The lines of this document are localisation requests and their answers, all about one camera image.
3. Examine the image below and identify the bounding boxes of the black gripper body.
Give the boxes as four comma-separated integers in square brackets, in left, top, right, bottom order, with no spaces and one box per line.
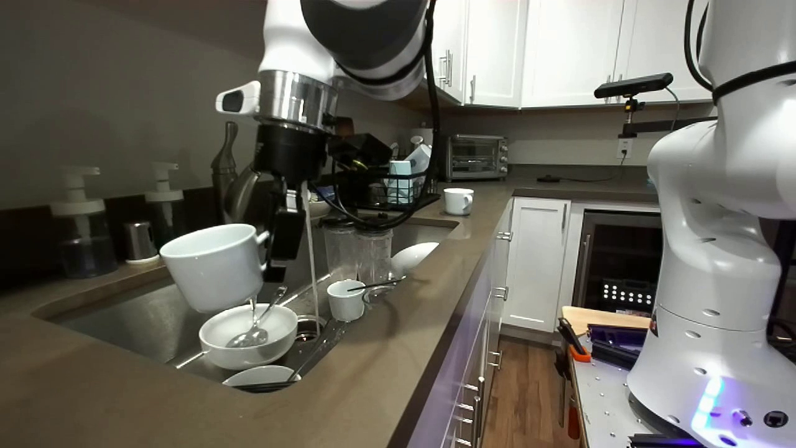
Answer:
[257,123,333,216]

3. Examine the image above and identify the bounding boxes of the white ceramic mug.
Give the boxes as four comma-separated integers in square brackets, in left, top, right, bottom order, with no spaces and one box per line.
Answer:
[441,186,477,220]
[157,222,275,316]

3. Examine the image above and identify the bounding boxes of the grey counter base cabinets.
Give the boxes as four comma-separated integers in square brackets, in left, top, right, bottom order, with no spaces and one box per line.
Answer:
[407,190,517,448]

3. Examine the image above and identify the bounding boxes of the clear glass bottle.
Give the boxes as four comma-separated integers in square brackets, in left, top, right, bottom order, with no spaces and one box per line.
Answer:
[209,123,244,227]

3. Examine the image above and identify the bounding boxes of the metal spoon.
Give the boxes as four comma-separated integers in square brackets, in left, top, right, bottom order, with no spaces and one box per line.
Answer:
[244,296,263,347]
[247,283,295,347]

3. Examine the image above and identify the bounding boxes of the small white cup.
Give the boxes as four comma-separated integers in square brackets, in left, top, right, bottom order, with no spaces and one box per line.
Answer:
[327,276,370,326]

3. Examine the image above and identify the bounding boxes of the black chopstick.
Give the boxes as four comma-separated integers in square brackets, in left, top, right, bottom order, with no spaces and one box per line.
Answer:
[346,273,410,294]

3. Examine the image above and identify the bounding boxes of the pale blue plastic cup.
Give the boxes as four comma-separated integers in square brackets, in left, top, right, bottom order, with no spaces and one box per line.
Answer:
[387,158,415,206]

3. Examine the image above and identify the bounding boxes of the wide white bowl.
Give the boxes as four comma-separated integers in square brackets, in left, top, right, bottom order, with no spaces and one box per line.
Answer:
[196,301,302,374]

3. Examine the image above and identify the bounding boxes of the white container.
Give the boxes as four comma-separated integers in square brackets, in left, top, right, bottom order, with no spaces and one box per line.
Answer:
[407,131,439,177]

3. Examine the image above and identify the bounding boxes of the soap dispenser white pump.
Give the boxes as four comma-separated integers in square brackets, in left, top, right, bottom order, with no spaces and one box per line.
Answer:
[48,165,118,278]
[144,160,188,246]

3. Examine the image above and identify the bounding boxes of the black dish rack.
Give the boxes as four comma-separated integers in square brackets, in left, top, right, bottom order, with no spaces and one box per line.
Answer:
[364,161,443,215]

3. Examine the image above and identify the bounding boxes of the white oval plate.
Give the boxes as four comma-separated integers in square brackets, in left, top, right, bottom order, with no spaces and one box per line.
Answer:
[221,363,305,393]

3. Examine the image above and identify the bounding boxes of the small metal cup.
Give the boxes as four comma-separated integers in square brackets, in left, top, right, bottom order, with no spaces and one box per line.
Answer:
[122,220,160,266]

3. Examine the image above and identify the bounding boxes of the stainless steel sink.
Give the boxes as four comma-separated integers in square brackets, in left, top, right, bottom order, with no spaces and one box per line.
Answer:
[33,215,462,395]

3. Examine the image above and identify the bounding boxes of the silver toaster oven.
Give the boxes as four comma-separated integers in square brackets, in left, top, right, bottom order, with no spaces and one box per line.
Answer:
[446,131,512,185]

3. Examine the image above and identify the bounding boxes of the white lower cabinet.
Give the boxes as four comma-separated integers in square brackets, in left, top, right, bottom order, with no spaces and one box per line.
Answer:
[504,195,576,336]

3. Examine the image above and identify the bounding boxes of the white upper cabinets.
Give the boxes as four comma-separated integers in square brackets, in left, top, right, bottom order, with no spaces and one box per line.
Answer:
[430,0,716,113]

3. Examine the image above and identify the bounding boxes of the wooden board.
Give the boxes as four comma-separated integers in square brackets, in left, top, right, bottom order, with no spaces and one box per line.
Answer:
[559,304,655,333]

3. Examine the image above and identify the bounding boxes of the black beverage cooler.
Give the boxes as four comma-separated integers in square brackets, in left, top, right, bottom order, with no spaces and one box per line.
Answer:
[571,206,668,316]

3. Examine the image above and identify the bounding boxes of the dark blue box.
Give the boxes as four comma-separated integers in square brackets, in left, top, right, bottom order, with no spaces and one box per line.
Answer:
[588,323,655,372]

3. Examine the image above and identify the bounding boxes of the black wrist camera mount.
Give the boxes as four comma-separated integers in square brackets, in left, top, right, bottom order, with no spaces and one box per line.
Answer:
[327,131,395,215]

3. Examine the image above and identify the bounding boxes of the orange handled tool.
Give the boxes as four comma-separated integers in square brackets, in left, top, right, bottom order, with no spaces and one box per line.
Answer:
[556,318,593,365]

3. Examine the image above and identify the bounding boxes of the red handled tool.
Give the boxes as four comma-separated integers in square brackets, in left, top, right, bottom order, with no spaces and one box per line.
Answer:
[566,395,583,443]

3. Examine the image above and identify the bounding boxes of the black camera on stand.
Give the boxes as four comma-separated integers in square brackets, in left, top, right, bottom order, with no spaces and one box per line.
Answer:
[593,69,681,139]

